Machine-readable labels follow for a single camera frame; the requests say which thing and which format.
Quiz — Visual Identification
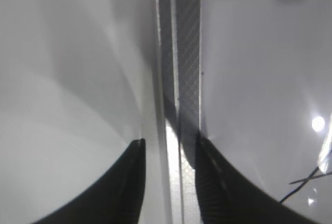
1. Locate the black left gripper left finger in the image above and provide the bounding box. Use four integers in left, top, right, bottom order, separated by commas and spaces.
38, 138, 146, 223

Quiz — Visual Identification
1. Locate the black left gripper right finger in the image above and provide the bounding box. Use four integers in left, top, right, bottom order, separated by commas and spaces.
195, 134, 313, 223

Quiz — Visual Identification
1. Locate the white board with grey frame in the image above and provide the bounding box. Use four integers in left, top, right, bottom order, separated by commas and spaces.
156, 0, 331, 223

